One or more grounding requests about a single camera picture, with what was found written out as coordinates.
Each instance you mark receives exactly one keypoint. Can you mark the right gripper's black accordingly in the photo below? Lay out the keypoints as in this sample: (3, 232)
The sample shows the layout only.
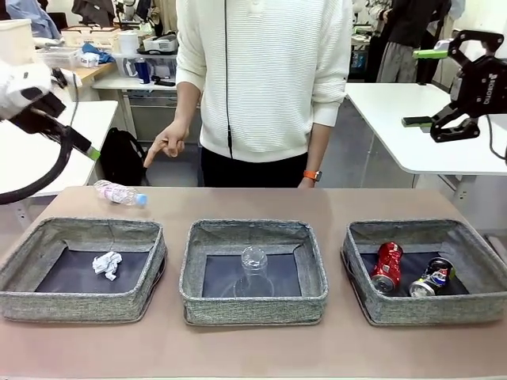
(483, 87)

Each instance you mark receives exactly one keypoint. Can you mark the crushed dark printed can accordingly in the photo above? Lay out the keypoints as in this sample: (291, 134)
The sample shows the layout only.
(435, 275)

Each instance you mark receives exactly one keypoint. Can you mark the crushed red can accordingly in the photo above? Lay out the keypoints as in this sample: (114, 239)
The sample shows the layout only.
(388, 261)

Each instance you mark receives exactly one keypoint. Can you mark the white paper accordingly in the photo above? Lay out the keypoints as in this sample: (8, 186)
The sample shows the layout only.
(107, 263)

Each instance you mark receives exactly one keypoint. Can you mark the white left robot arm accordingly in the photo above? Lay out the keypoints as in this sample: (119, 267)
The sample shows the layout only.
(16, 91)

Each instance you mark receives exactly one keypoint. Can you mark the person's left forearm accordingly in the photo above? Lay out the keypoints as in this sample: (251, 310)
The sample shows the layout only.
(319, 146)

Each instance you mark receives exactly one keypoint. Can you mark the person's right forearm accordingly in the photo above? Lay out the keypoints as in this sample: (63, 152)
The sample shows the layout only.
(186, 111)

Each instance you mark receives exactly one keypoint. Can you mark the person's left hand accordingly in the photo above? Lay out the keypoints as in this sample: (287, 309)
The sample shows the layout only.
(308, 184)

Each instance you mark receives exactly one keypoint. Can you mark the person's right hand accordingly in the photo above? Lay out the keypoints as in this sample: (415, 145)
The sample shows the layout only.
(172, 138)

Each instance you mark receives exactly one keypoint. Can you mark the background person in black top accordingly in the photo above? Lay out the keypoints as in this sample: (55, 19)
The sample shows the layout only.
(404, 23)

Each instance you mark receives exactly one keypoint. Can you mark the white table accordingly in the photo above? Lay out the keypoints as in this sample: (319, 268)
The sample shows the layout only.
(24, 150)
(380, 103)

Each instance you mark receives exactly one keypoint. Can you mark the small grey background table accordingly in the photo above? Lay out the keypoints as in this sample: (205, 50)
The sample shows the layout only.
(358, 38)

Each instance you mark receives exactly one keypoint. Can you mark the orange wristband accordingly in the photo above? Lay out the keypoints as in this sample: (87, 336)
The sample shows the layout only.
(311, 174)

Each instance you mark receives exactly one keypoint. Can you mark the person in white sweater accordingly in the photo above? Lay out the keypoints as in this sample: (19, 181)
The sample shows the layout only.
(269, 79)

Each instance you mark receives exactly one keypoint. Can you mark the grey fabric basket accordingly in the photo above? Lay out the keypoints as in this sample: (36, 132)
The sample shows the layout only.
(79, 306)
(253, 312)
(435, 312)

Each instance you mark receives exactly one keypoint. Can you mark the black stapler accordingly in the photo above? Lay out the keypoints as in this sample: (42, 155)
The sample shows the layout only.
(162, 81)

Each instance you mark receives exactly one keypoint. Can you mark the translucent plastic storage box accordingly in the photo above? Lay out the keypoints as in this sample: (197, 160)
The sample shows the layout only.
(162, 63)

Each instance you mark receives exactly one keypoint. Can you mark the white grey device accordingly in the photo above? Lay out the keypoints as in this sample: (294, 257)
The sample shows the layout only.
(160, 43)

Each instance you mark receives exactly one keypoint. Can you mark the white desk with cabinet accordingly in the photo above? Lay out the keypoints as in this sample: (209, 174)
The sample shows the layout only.
(154, 118)

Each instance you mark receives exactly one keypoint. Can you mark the white cylindrical container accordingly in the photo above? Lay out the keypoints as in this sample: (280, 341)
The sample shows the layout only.
(128, 43)

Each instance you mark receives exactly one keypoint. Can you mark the black backpack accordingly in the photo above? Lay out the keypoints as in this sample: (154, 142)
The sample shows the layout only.
(123, 158)

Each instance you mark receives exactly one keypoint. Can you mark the clear bottle with blue cap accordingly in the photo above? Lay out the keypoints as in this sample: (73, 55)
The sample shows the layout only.
(119, 194)

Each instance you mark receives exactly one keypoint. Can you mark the blue cloth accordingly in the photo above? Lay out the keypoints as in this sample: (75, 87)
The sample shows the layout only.
(101, 53)

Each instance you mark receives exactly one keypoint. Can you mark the wooden table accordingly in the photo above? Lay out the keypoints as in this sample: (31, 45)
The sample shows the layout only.
(93, 73)

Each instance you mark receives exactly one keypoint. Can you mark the background person in dark jacket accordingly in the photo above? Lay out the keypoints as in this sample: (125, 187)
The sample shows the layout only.
(93, 10)

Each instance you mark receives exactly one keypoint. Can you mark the clear plastic basket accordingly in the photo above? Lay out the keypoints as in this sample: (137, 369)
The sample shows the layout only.
(59, 57)

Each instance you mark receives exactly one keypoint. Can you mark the background person in blue shirt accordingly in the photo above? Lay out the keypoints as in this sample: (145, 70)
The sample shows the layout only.
(43, 27)

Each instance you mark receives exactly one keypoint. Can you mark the white storage box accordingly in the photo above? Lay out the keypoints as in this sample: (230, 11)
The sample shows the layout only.
(16, 39)

